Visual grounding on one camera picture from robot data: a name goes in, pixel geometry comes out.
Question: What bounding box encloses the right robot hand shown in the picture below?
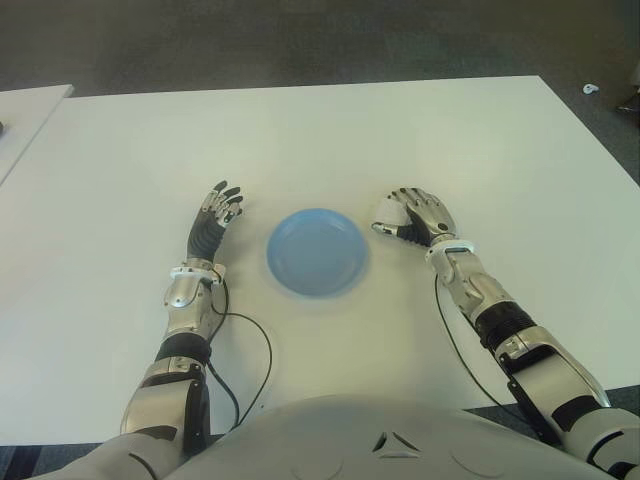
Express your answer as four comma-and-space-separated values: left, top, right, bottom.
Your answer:
370, 187, 459, 247

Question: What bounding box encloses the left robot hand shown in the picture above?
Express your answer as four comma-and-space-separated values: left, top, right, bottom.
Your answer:
185, 179, 246, 261

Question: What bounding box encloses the white charger block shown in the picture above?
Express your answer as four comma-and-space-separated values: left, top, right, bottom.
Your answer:
372, 192, 411, 229

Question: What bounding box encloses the blue plate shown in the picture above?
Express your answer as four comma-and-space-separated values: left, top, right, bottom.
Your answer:
265, 207, 371, 299

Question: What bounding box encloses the white side table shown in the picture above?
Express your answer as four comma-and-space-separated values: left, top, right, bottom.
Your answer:
0, 83, 75, 186

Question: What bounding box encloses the grey robot torso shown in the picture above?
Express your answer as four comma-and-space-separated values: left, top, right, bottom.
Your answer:
44, 394, 609, 480

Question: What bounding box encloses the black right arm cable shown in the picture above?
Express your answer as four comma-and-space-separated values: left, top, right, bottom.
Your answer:
432, 274, 541, 436

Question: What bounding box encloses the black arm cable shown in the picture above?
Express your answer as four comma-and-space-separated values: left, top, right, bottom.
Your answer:
432, 274, 541, 436
205, 277, 274, 426

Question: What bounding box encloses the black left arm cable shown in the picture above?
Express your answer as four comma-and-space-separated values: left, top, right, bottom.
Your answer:
205, 277, 274, 426

